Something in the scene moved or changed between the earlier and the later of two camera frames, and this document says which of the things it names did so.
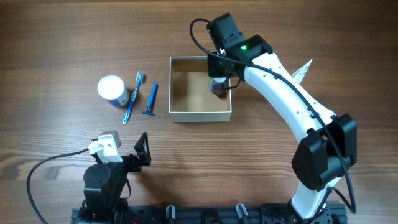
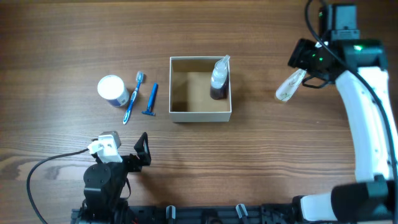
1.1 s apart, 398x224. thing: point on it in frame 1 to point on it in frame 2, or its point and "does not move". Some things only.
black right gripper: x=218 y=70 to x=298 y=58
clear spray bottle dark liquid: x=219 y=86 does not move
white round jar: x=113 y=89 does not move
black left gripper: x=135 y=159 does not move
